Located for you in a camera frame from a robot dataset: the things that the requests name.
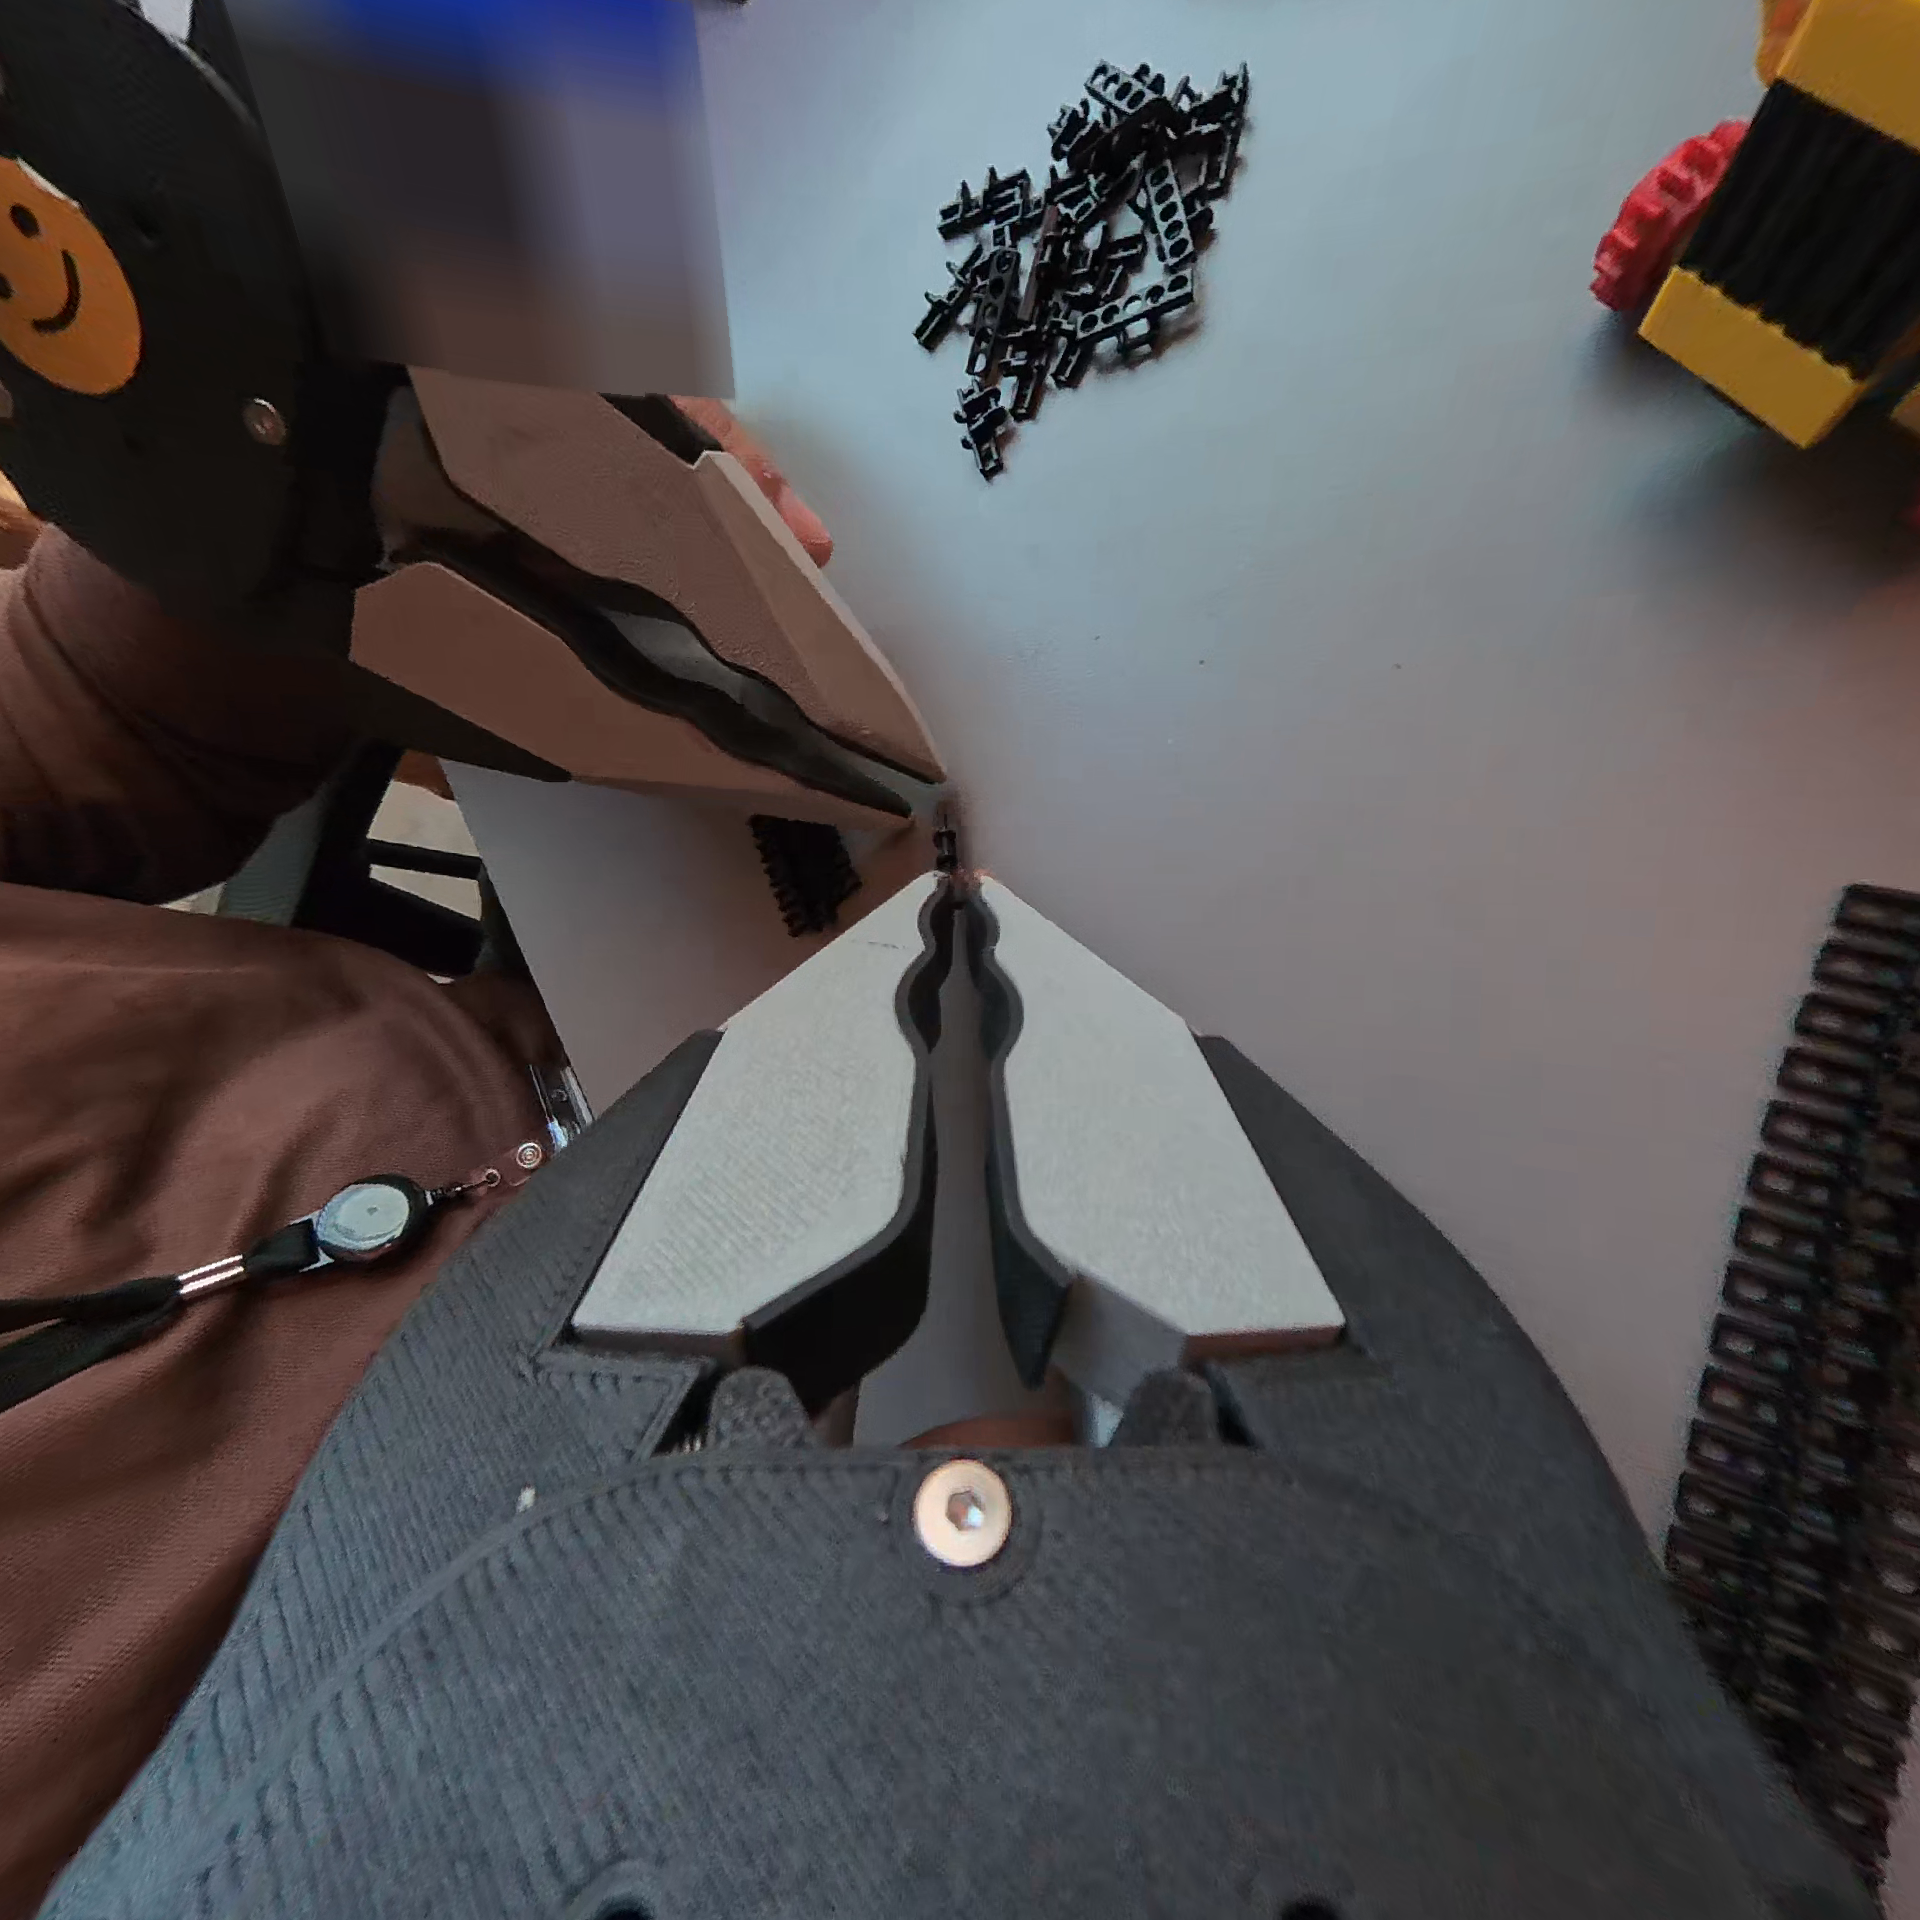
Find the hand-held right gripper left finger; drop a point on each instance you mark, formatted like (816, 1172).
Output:
(765, 1171)

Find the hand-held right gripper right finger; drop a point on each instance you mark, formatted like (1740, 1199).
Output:
(1155, 1171)

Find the yellow black lego vehicle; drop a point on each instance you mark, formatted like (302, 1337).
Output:
(1785, 254)

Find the long black lego track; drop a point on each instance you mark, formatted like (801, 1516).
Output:
(1814, 1350)

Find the person's brown clothed body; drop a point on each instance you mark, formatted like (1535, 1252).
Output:
(181, 1050)

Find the black retractable badge reel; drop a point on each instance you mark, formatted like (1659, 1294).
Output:
(369, 1218)

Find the small black lego track link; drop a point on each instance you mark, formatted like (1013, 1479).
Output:
(948, 848)

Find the person's left hand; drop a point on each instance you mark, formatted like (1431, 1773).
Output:
(773, 480)

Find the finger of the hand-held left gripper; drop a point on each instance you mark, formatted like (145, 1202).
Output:
(495, 675)
(601, 511)

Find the black office chair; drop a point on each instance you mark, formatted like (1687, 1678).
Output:
(405, 871)

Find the short black lego track segment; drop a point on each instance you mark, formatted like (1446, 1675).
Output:
(811, 872)

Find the pile of black lego links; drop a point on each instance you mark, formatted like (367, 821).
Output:
(1089, 254)

